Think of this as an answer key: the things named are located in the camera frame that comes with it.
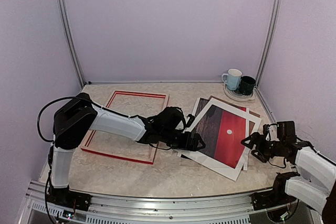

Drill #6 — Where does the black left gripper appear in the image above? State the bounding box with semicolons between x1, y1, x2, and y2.
161;129;206;152

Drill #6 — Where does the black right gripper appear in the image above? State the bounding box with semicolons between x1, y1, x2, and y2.
241;132;285;163

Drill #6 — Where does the red sunset photo white border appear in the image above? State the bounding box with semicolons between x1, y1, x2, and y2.
178;98;261;181

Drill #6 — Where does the red wooden picture frame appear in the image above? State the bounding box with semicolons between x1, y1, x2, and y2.
80;90;169;165

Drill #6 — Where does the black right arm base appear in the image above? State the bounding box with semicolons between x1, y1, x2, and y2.
251;189;297;211

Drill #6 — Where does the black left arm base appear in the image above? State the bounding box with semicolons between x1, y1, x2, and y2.
46;187;92;211

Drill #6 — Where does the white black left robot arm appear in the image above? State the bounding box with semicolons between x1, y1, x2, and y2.
49;92;206;206

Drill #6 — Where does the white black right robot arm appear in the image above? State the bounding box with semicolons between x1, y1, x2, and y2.
241;121;335;218

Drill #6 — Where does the white plate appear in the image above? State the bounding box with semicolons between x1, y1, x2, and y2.
224;84;255;102

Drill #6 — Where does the dark green mug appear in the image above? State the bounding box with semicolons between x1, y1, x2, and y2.
238;76;256;95

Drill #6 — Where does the light blue mug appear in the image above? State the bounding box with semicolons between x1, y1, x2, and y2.
222;69;243;91

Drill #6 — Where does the brown frame backing board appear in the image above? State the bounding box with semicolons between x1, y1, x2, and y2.
192;96;260;136

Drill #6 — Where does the right aluminium corner post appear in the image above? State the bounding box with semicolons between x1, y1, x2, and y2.
256;0;281;88

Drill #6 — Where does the aluminium corner post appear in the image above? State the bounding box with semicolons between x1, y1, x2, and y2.
57;0;86;88
256;0;281;88

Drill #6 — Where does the aluminium front rail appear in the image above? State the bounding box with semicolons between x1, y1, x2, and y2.
19;180;323;224

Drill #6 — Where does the left aluminium corner post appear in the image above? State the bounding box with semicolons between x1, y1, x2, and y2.
57;0;86;88

